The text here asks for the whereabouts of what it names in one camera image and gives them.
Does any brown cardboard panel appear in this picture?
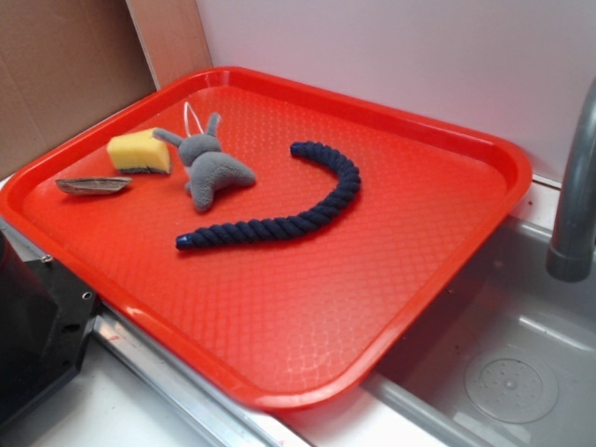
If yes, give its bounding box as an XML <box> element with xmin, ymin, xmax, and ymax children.
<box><xmin>1</xmin><ymin>1</ymin><xmax>211</xmax><ymax>178</ymax></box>

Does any red plastic tray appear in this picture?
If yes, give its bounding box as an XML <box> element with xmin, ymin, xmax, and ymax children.
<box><xmin>1</xmin><ymin>67</ymin><xmax>532</xmax><ymax>411</ymax></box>

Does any yellow sponge piece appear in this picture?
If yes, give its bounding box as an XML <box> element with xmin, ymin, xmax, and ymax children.
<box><xmin>106</xmin><ymin>129</ymin><xmax>171</xmax><ymax>174</ymax></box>

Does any dark blue twisted rope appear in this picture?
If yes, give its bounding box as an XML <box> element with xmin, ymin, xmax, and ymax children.
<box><xmin>175</xmin><ymin>141</ymin><xmax>362</xmax><ymax>252</ymax></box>

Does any grey plastic sink basin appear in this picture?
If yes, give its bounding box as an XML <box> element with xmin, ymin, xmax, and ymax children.
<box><xmin>286</xmin><ymin>219</ymin><xmax>595</xmax><ymax>446</ymax></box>

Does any grey plush bunny toy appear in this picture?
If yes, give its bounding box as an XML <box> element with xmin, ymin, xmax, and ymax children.
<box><xmin>152</xmin><ymin>112</ymin><xmax>256</xmax><ymax>212</ymax></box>

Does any grey metal faucet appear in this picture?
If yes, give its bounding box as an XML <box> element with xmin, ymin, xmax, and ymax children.
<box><xmin>547</xmin><ymin>85</ymin><xmax>595</xmax><ymax>282</ymax></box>

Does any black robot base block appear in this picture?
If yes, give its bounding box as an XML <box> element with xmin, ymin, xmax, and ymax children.
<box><xmin>1</xmin><ymin>236</ymin><xmax>99</xmax><ymax>430</ymax></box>

